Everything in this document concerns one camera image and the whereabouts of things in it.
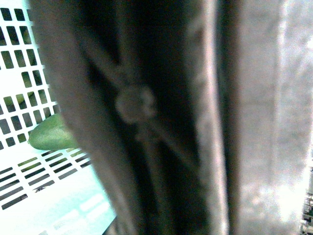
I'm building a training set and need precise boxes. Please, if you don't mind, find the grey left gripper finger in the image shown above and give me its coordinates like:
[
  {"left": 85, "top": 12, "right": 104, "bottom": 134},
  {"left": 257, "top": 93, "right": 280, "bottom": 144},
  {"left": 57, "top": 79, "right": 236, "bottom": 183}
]
[{"left": 216, "top": 0, "right": 313, "bottom": 235}]

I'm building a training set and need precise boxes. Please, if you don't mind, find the brown basket handle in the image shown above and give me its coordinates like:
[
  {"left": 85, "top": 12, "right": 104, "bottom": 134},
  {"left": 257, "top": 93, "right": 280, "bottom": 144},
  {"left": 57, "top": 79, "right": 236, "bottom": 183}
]
[{"left": 30, "top": 0, "right": 229, "bottom": 235}]

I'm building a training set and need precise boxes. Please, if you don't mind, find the green avocado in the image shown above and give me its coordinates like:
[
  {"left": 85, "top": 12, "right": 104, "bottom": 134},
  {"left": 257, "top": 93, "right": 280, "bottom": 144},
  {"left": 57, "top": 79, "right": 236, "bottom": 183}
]
[{"left": 28, "top": 113, "right": 79, "bottom": 150}]

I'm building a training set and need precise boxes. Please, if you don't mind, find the light blue plastic basket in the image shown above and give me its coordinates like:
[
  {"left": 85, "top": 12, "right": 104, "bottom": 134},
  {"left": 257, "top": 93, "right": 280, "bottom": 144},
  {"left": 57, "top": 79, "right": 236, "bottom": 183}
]
[{"left": 0, "top": 0, "right": 115, "bottom": 235}]

